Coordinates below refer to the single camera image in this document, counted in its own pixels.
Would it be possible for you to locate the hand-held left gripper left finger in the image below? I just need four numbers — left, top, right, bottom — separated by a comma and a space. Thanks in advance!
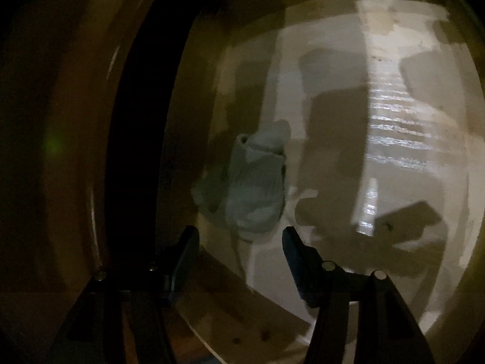
49, 225, 201, 364

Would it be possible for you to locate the pale grey sock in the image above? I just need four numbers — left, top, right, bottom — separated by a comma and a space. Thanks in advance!
190, 119, 293, 242

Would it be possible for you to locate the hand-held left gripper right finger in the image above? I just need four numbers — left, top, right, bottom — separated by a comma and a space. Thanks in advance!
282, 226, 431, 364

